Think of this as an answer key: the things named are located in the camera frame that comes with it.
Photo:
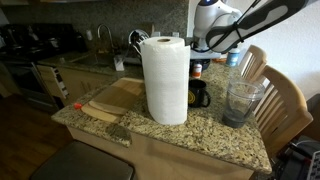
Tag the white bottle with orange label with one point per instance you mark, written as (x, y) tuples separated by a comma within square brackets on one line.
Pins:
[(197, 70)]

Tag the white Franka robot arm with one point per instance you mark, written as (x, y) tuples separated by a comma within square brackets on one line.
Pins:
[(213, 16)]

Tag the dark blue bowl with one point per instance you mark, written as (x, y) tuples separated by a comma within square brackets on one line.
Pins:
[(206, 64)]

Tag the blue pump soap bottle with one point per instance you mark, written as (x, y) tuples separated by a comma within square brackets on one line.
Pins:
[(233, 57)]

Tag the white paper towel roll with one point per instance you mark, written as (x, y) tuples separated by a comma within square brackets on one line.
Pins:
[(165, 83)]

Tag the black mug with yellow logo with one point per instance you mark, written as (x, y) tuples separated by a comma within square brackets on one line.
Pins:
[(196, 94)]

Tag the large wooden cutting board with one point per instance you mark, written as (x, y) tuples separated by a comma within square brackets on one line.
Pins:
[(116, 96)]

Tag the small white sink caddy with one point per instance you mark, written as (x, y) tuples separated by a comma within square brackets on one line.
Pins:
[(119, 63)]

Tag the orange package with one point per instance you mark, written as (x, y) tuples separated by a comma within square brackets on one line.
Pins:
[(220, 60)]

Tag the small wooden cutting board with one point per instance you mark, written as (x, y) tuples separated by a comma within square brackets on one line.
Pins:
[(98, 115)]

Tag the chrome kitchen faucet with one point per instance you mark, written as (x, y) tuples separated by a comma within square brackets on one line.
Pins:
[(110, 40)]

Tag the clear plastic blender cup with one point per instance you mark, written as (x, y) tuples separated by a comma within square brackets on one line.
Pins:
[(241, 100)]

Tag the small orange-red cap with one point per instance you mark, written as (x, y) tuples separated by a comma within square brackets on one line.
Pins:
[(77, 106)]

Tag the wooden slat-back chair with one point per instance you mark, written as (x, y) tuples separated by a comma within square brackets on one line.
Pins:
[(290, 96), (255, 60)]

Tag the grey trash can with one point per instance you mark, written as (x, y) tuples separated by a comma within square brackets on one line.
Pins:
[(80, 163)]

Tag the open wooden kitchen drawer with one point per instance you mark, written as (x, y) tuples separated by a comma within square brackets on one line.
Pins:
[(50, 80)]

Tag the black kitchen stove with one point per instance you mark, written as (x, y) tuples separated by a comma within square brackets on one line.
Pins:
[(33, 40)]

